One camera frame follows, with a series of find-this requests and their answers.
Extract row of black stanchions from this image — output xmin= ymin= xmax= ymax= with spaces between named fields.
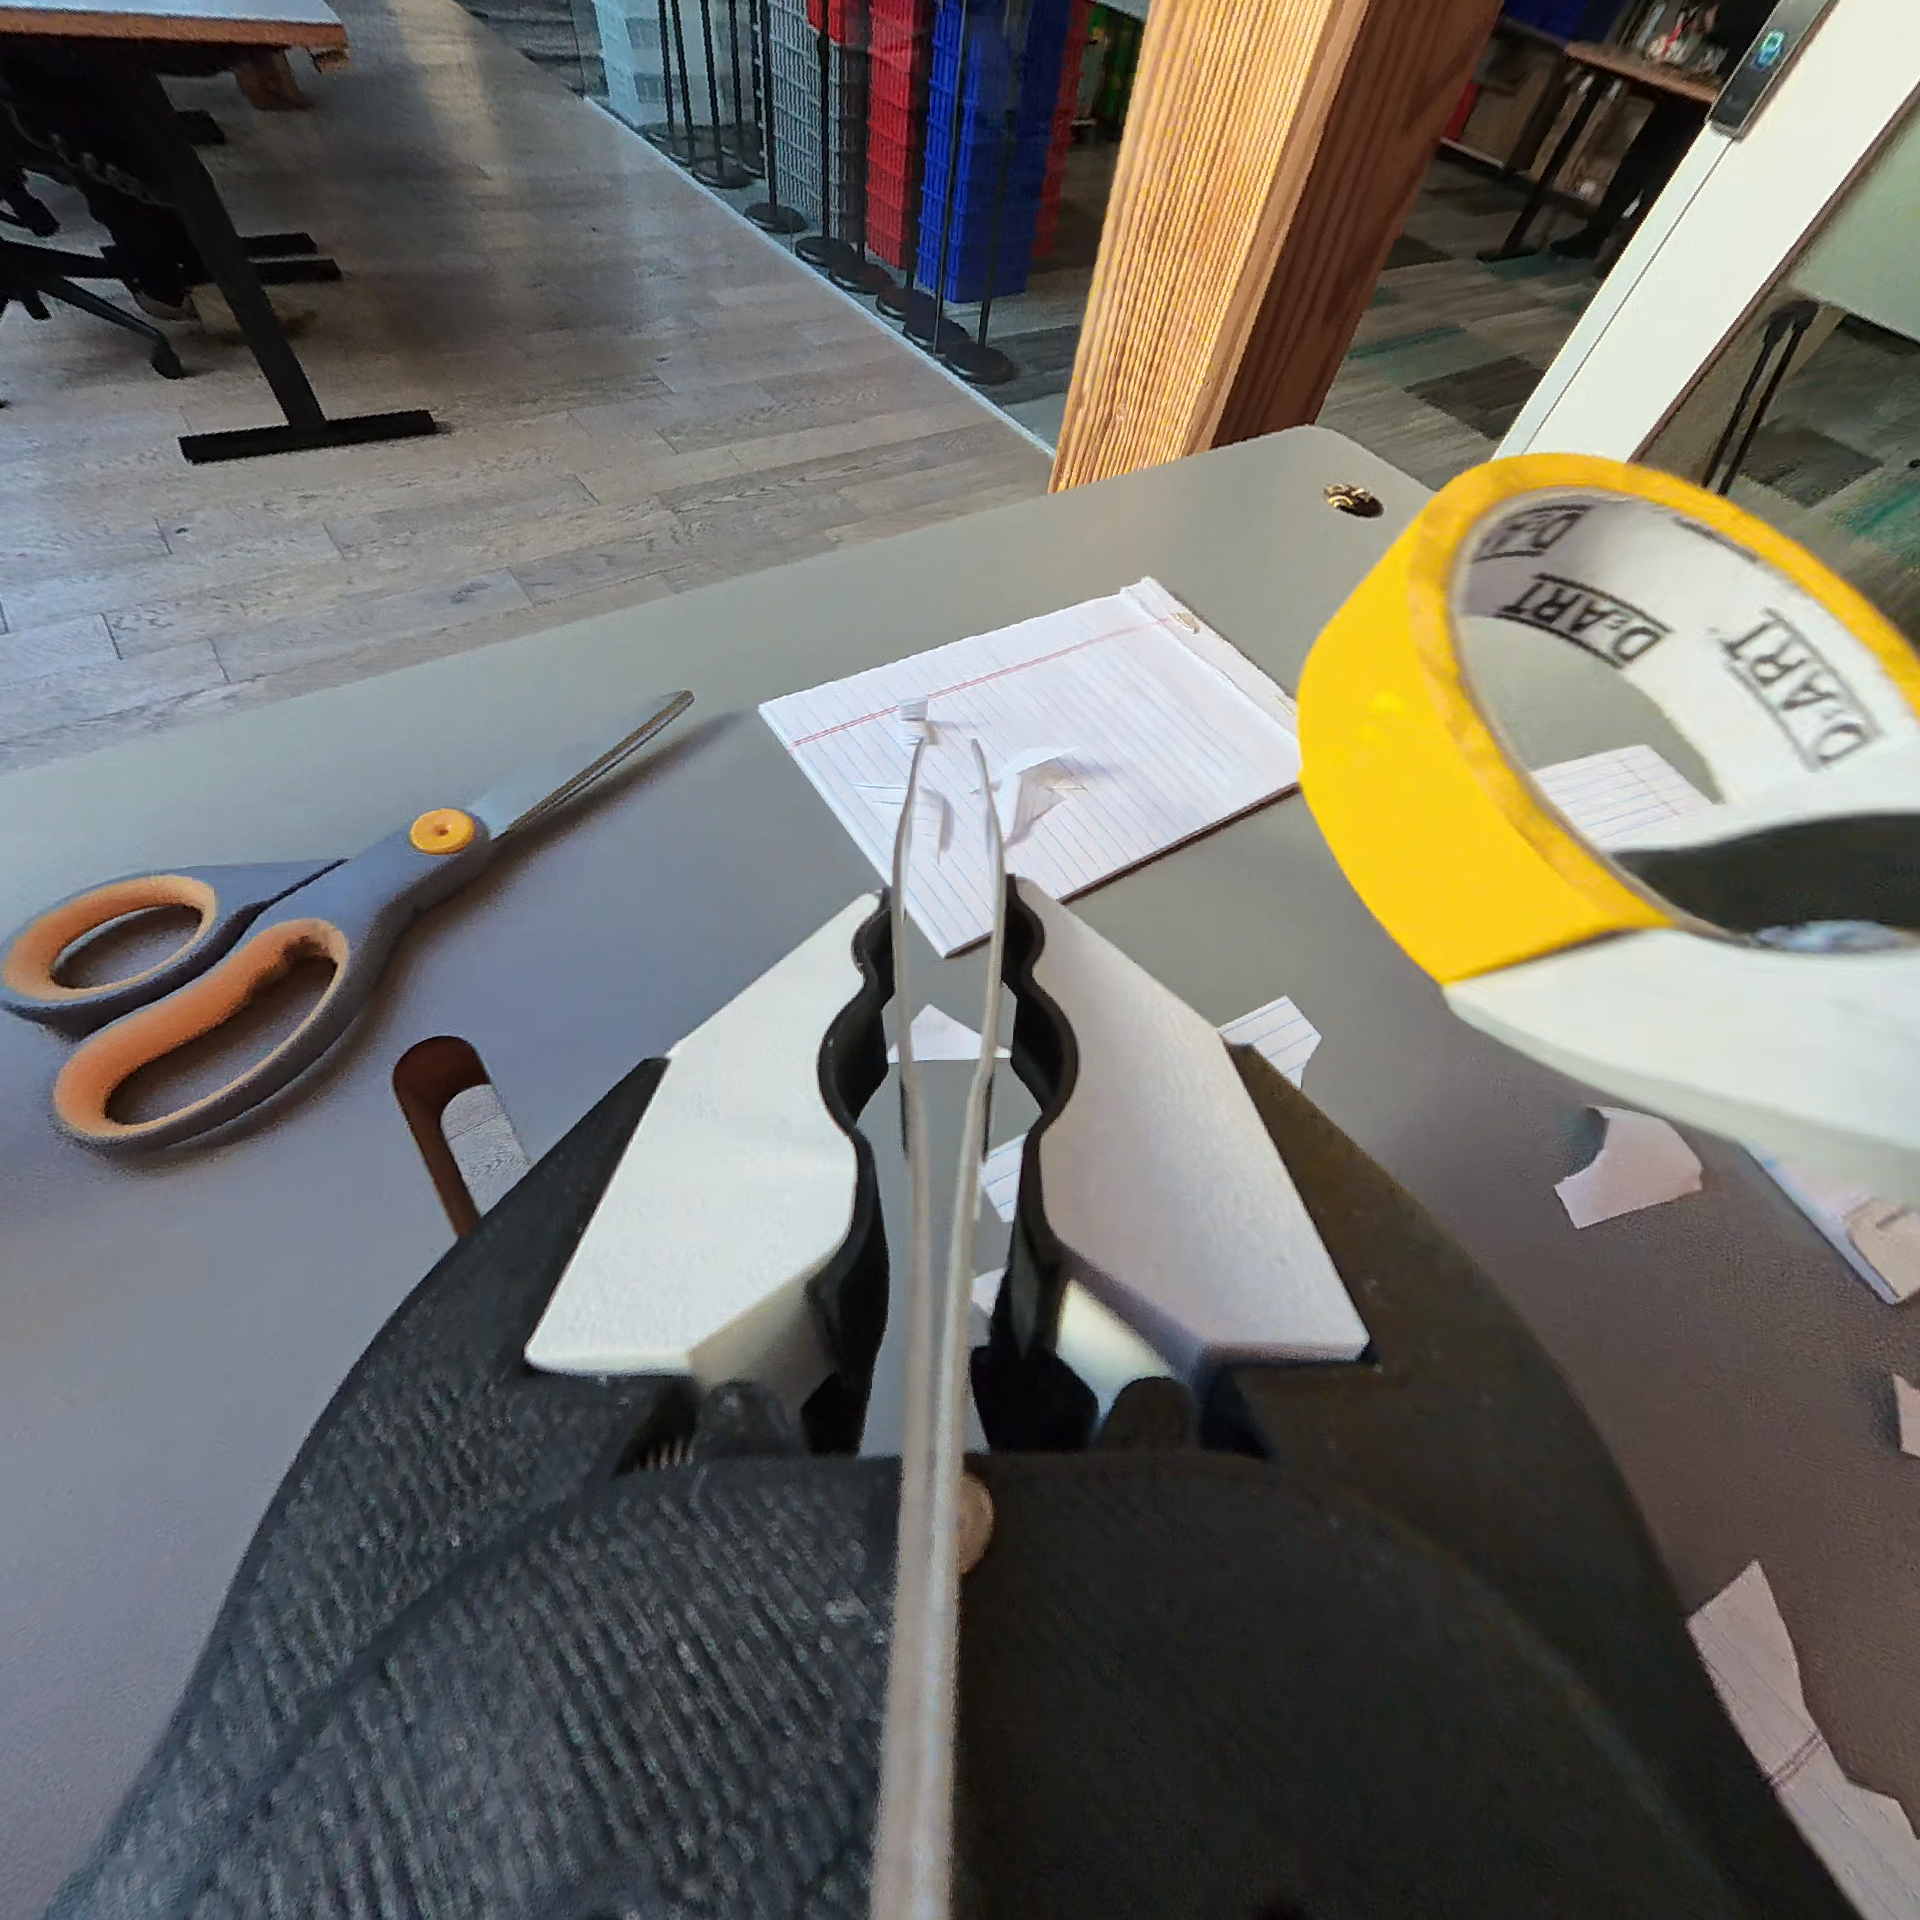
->
xmin=639 ymin=0 xmax=1024 ymax=387

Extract yellow masking tape roll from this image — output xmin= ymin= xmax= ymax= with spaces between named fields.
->
xmin=1296 ymin=456 xmax=1920 ymax=985

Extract grey side table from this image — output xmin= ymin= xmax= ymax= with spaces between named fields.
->
xmin=0 ymin=0 xmax=442 ymax=465

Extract grey wall tablet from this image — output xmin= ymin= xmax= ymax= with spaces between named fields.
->
xmin=1709 ymin=0 xmax=1840 ymax=139

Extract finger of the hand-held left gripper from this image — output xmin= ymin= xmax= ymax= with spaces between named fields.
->
xmin=1612 ymin=814 xmax=1920 ymax=950
xmin=1444 ymin=929 xmax=1920 ymax=1204

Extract grey orange scissors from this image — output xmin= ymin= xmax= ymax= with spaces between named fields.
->
xmin=0 ymin=690 xmax=698 ymax=1155

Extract pointed white paper scrap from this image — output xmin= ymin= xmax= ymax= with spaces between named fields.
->
xmin=856 ymin=777 xmax=962 ymax=860

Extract scattered lined paper scraps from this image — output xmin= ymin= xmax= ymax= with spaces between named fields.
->
xmin=892 ymin=989 xmax=1920 ymax=1920

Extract long metal tweezers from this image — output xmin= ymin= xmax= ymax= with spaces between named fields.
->
xmin=872 ymin=732 xmax=1010 ymax=1920

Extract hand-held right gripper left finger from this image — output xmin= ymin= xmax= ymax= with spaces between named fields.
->
xmin=525 ymin=892 xmax=901 ymax=1402

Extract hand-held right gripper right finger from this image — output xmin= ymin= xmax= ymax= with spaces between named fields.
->
xmin=1008 ymin=874 xmax=1373 ymax=1402

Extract white cabinet panel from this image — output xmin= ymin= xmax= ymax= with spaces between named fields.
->
xmin=1499 ymin=0 xmax=1920 ymax=482

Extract grey desk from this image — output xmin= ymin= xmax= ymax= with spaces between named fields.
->
xmin=0 ymin=422 xmax=1920 ymax=1920

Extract lined notepad brown backing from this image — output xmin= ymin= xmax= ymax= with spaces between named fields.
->
xmin=760 ymin=577 xmax=1305 ymax=960

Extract triangular paper scrap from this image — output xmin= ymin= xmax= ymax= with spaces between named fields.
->
xmin=996 ymin=746 xmax=1115 ymax=830

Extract stack of coloured plastic crates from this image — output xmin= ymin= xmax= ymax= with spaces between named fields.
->
xmin=592 ymin=0 xmax=1151 ymax=309

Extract wooden post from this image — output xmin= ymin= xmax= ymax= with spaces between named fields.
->
xmin=1050 ymin=0 xmax=1503 ymax=494

